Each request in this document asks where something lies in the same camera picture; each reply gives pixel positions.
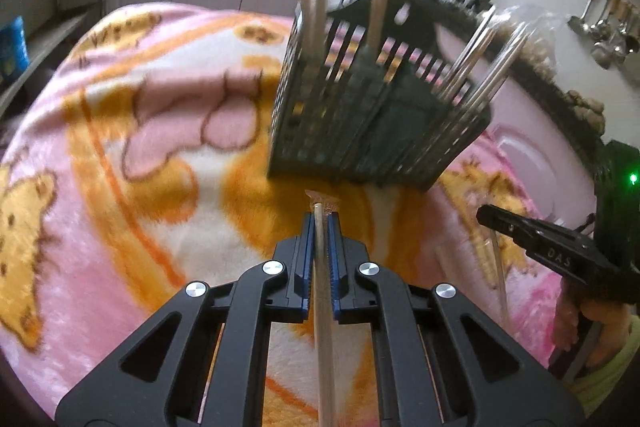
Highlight right hand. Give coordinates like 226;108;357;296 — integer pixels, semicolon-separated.
551;279;634;369

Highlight hanging steel ladle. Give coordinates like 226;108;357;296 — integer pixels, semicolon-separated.
567;0;594;36

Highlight blue tin can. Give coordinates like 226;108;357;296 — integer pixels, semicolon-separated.
0;16;29;83

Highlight pink bear blanket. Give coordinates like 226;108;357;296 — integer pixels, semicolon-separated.
0;1;566;427

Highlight plastic bag of food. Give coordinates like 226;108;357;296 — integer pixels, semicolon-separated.
494;3;567;79

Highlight dark green utensil basket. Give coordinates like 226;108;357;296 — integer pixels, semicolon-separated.
267;0;491;191

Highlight wrapped chopstick pair on blanket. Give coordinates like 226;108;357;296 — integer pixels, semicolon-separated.
488;229;512;334

